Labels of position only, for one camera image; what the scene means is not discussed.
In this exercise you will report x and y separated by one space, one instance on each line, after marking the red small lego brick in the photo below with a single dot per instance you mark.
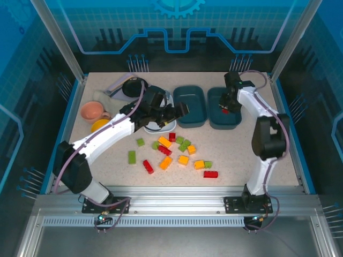
172 136
225 111

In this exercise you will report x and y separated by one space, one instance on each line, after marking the orange long lego brick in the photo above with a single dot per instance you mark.
165 162
164 142

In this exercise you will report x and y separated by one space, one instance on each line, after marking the green small lego brick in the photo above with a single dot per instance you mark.
155 145
179 139
140 142
208 164

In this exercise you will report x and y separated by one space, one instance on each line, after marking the red long lego brick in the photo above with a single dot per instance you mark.
148 166
210 174
164 150

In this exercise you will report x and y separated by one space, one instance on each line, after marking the green long lego brick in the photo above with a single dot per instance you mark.
185 146
132 157

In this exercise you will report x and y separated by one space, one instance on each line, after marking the yellow small lego brick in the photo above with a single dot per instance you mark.
191 149
199 164

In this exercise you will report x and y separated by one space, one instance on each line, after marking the orange small lego brick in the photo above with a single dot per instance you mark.
183 160

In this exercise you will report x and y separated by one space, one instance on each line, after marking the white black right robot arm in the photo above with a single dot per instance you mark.
252 97

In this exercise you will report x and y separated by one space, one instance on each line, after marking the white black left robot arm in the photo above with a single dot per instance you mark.
107 131

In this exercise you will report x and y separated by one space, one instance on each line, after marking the white rectangular plastic container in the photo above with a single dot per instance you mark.
171 128

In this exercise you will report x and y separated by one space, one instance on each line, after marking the teal rectangular plastic container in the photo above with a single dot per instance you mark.
191 96
225 123

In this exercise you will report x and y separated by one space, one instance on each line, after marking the black round pan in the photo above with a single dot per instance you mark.
131 87

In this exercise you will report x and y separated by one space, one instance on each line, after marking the wooden utensil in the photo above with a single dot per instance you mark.
131 78

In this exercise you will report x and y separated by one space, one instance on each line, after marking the lilac cutting board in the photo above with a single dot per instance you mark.
119 81

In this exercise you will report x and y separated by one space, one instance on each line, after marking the beige cloth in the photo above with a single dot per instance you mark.
107 99

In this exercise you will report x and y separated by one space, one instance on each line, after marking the grey utensil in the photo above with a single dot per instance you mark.
108 92

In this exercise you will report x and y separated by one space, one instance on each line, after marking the yellow bowl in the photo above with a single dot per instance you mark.
99 125

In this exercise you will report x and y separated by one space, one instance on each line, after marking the pink cup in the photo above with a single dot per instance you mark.
91 111

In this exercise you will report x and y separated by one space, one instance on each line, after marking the aluminium frame post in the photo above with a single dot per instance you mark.
294 40
59 40

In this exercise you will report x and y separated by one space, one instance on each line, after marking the aluminium table frame rail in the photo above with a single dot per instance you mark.
174 200

